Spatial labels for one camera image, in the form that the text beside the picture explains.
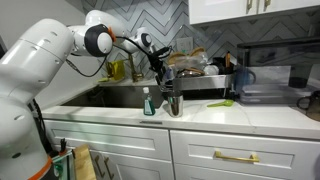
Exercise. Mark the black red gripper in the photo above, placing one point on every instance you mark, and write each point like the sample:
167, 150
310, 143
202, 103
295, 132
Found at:
156, 62

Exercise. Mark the clear plastic container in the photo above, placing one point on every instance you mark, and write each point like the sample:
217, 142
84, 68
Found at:
190, 62

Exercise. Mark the green bottle white cap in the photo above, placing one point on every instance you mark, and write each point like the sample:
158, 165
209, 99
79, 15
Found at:
149, 106

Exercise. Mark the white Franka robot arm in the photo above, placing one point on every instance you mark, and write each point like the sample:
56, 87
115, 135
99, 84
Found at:
36, 60

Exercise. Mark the dark round bowl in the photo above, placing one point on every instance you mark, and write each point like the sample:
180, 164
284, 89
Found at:
192, 72

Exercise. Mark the stainless steel dish rack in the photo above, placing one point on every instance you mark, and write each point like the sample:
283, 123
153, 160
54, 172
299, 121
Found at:
200, 82

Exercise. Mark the stainless steel sink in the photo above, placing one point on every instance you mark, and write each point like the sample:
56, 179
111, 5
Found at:
116, 98

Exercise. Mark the white bowl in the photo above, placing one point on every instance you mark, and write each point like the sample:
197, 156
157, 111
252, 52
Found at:
211, 70

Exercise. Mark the black dishes pile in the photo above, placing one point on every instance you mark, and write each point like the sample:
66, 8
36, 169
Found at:
221, 65

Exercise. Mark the blue mug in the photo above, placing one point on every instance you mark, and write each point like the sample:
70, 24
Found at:
169, 74

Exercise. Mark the brass spring faucet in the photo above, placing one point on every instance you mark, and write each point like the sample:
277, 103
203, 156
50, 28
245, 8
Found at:
136, 76

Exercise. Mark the shiny metal cup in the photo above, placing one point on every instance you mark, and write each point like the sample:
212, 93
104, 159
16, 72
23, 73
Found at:
175, 106

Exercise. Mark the yellow cloth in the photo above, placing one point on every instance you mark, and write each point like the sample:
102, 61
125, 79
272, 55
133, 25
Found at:
116, 70

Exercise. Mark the green plastic scoop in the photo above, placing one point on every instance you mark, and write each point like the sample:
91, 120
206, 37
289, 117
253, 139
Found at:
221, 103

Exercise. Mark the blue tinted pitcher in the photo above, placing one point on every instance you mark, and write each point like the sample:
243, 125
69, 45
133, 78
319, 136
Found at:
243, 80

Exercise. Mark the plain white drawer front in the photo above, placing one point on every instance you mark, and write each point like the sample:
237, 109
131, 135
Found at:
106, 138

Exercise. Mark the white upper cabinet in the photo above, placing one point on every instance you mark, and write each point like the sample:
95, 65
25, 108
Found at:
220, 10

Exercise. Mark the white lower cabinet door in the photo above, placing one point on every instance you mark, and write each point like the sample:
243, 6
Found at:
140, 168

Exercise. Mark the clear plastic storage box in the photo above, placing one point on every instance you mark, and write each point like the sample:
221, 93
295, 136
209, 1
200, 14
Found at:
266, 90

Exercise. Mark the wooden cutting board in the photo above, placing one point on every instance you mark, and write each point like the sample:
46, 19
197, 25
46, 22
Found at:
84, 163

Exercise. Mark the black countertop appliance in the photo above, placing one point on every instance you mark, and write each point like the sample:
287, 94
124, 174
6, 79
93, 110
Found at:
276, 53

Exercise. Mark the small black clamp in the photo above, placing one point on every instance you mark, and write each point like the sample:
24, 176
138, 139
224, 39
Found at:
63, 145

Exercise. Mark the green tinted clear box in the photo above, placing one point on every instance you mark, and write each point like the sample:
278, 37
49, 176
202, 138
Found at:
63, 166

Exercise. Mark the dark glass mug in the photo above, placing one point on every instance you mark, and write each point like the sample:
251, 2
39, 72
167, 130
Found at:
315, 105

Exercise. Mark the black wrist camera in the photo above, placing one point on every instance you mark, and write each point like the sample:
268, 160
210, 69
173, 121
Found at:
163, 51

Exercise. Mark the white wall outlet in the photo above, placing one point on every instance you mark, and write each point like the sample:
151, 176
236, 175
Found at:
184, 45

